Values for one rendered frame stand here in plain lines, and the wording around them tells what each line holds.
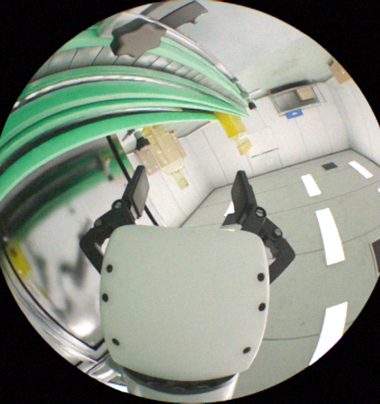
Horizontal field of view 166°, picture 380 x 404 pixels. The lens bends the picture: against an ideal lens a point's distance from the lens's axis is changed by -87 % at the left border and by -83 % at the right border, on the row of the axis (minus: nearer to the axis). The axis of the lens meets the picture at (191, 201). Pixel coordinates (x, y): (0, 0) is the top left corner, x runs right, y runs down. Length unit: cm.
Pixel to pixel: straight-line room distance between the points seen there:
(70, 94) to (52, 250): 28
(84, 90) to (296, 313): 185
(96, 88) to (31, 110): 8
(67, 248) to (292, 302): 181
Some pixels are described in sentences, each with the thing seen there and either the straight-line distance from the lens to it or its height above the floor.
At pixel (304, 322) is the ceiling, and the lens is 171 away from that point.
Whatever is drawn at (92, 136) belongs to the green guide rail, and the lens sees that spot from 25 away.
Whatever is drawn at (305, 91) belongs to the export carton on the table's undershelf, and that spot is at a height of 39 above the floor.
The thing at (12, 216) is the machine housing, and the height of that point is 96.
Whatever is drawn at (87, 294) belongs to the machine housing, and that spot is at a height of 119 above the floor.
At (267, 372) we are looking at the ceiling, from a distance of 167.
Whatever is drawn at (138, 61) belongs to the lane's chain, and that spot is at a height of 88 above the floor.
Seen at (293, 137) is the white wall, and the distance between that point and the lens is 551.
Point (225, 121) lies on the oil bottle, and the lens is 67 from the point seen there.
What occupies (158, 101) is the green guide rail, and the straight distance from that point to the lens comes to 26.
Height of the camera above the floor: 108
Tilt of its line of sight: 15 degrees up
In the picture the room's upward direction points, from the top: 151 degrees clockwise
